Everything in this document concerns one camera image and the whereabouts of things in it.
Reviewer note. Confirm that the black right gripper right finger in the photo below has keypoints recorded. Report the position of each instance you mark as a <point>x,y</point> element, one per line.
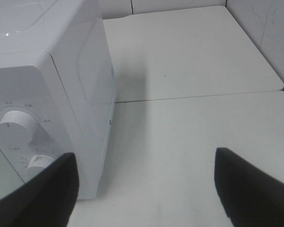
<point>250,197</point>

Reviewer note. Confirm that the white microwave oven body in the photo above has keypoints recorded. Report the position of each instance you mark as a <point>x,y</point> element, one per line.
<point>56,66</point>

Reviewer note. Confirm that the white microwave knob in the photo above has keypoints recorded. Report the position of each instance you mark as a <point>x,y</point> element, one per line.
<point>17,128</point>
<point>38,163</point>

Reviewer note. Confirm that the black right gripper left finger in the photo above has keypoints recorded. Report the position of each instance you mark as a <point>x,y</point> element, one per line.
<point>47,200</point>

